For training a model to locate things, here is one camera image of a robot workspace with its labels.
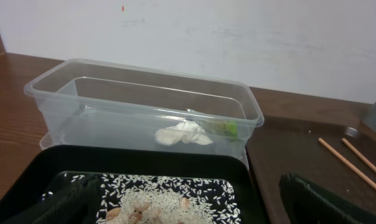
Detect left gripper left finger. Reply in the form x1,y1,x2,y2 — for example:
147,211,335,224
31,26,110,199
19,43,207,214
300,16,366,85
1,175,101,224

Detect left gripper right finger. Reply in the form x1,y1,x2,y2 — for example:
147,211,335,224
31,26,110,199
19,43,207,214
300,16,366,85
279,173,376,224

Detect rice and food scraps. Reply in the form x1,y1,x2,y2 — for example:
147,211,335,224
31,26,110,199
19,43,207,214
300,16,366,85
41,172,242,224

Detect wooden chopstick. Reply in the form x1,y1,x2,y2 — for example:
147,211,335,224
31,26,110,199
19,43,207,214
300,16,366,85
342,138,376,173
318,138,376,190

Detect green yellow wrapper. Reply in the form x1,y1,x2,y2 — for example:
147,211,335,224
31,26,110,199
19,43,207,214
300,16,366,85
191,118,238,138

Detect white napkin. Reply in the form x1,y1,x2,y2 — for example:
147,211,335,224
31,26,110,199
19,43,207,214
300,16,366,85
155,121,214,146

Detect brown serving tray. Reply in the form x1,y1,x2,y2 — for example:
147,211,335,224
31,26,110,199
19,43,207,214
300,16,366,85
247,116,376,223

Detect black plastic tray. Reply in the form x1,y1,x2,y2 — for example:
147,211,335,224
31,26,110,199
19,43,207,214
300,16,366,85
0,145,270,223

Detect clear plastic bin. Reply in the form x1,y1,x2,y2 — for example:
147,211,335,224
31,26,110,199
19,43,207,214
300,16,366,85
24,59,265,162

